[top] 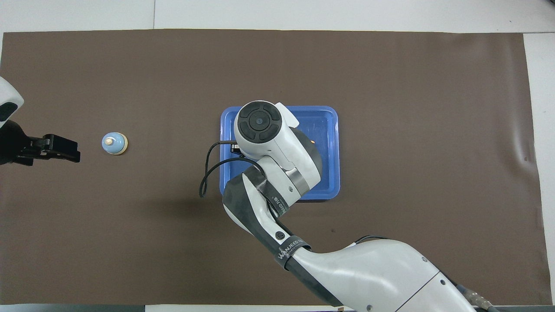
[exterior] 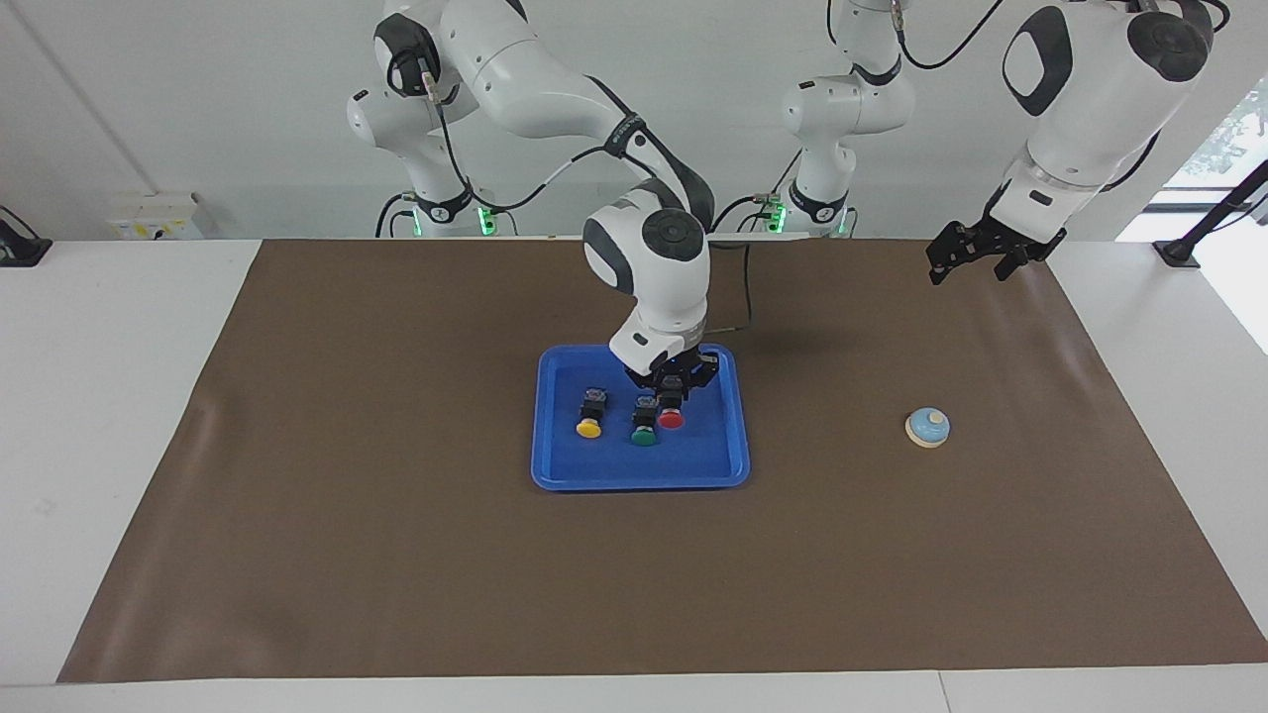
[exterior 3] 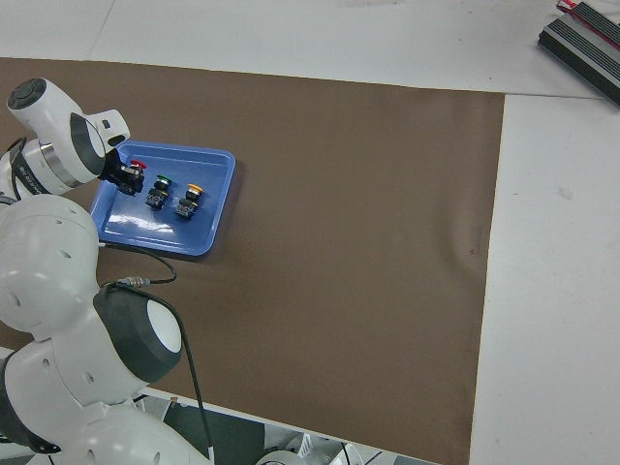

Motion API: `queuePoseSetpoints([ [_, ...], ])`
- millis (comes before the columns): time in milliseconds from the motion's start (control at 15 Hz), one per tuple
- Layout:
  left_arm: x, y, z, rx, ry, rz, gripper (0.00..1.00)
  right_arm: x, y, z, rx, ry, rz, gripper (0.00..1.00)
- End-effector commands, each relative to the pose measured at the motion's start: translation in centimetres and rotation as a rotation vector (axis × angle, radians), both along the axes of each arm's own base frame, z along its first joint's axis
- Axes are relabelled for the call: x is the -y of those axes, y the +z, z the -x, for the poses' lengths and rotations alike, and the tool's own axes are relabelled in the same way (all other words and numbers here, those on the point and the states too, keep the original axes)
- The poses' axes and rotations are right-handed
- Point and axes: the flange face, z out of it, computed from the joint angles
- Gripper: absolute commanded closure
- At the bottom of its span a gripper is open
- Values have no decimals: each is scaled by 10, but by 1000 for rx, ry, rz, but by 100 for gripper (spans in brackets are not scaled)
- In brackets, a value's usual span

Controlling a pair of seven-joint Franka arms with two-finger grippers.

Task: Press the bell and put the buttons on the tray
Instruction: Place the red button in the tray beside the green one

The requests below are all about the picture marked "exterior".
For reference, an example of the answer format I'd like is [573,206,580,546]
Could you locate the light blue service bell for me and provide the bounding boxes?
[904,407,952,450]

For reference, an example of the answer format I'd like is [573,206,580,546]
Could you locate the blue plastic tray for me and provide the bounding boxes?
[531,344,751,492]

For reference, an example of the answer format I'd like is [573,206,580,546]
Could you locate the black clamp stand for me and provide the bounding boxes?
[1152,158,1268,269]

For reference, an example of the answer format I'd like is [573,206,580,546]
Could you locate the brown table mat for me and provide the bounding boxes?
[56,238,1268,684]

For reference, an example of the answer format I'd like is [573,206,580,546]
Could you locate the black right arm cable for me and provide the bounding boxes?
[386,45,754,338]

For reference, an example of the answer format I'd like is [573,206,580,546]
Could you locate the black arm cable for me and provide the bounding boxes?
[386,45,754,338]
[830,0,1004,72]

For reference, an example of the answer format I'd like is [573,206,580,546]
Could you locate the black left base cable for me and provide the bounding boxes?
[713,149,803,236]

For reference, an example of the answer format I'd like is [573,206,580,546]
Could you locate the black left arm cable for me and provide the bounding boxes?
[830,0,1004,72]

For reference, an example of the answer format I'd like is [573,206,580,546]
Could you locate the white wall socket box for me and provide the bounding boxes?
[107,191,204,241]

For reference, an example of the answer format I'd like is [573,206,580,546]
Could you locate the black desk mount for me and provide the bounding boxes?
[0,205,53,268]

